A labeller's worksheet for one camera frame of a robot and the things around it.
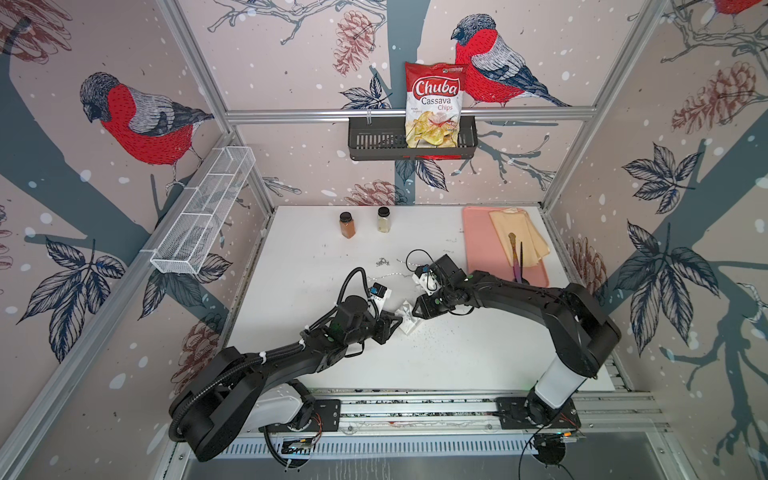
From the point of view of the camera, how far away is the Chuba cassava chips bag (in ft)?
2.79

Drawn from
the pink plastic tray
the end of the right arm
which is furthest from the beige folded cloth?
the end of the right arm

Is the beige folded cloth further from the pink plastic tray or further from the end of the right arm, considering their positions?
the end of the right arm

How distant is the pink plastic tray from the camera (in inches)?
40.5

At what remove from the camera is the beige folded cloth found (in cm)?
106

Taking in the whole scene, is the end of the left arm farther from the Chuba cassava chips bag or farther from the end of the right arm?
the Chuba cassava chips bag
